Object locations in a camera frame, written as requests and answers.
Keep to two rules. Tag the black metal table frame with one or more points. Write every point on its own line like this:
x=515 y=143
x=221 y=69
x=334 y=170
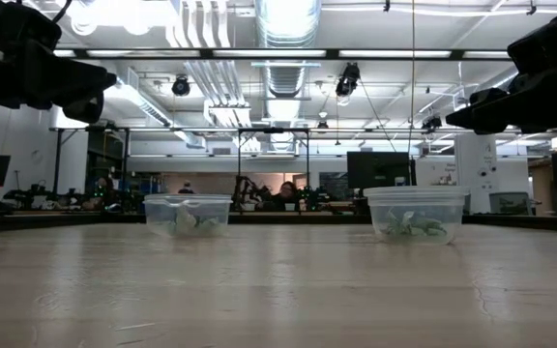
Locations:
x=41 y=221

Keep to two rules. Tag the black hanging camera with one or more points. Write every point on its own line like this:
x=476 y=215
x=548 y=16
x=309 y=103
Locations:
x=347 y=79
x=430 y=123
x=181 y=87

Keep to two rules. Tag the black background rig frame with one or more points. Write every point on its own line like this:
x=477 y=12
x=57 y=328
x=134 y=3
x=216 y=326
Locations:
x=273 y=130

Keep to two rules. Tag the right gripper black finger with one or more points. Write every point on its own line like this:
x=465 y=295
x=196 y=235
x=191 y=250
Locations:
x=554 y=99
x=489 y=118

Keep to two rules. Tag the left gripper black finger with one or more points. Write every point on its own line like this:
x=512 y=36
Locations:
x=66 y=82
x=85 y=110

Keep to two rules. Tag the silver ceiling duct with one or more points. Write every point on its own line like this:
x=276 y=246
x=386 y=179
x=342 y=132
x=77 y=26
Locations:
x=288 y=24

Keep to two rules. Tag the black background robot arm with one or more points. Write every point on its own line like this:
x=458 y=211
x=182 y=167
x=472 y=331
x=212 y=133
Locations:
x=247 y=188

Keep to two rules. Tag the white pillar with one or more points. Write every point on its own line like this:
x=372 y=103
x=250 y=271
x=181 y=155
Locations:
x=477 y=169

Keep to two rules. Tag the round clear plastic bin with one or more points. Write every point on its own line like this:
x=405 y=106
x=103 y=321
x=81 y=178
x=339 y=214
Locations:
x=452 y=205

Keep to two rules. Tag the rectangular clear plastic bin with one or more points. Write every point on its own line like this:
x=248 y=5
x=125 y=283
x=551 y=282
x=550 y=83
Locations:
x=157 y=208

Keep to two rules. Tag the person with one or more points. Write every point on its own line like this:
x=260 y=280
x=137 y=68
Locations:
x=285 y=195
x=186 y=188

